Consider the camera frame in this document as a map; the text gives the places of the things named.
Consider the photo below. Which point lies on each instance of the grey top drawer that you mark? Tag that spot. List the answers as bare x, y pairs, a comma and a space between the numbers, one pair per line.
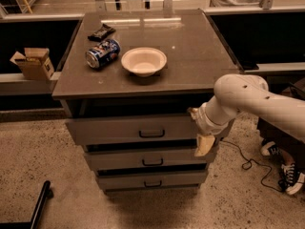
131, 129

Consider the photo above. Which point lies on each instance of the white paper bowl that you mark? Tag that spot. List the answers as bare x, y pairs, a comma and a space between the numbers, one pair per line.
143, 61

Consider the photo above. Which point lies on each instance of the small cardboard box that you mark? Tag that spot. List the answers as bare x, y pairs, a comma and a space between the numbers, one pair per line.
34, 63

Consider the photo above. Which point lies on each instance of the black white sneaker left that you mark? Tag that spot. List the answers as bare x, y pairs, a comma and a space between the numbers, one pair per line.
269, 148

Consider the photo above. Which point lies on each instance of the black snack wrapper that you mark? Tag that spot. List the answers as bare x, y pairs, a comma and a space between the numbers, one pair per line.
102, 33

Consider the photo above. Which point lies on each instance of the grey middle drawer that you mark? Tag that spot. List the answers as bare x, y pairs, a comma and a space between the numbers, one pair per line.
146, 158

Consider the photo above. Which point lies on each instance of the black metal stand leg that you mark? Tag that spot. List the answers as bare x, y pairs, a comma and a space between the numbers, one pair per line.
45, 194

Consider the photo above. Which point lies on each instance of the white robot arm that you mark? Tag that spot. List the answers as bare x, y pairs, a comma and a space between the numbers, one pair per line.
236, 93

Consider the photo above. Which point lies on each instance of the grey drawer cabinet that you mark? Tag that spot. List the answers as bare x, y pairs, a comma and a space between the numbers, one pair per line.
195, 59

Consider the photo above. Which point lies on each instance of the blue soda can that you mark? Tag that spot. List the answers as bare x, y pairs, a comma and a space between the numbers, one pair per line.
103, 53

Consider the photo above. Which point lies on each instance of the black white sneaker right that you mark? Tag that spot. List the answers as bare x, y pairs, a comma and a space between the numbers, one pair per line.
292, 179

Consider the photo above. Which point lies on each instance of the grey bottom drawer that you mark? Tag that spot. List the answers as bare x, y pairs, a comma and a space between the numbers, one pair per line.
151, 180

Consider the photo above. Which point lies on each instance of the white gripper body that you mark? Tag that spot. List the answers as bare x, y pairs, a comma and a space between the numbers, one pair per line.
205, 123

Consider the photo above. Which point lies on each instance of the grey drawer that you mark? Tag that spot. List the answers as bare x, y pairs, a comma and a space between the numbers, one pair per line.
131, 129
151, 180
146, 158

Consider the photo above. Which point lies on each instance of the black white sneaker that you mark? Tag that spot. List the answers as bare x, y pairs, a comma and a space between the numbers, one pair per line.
292, 179
269, 148

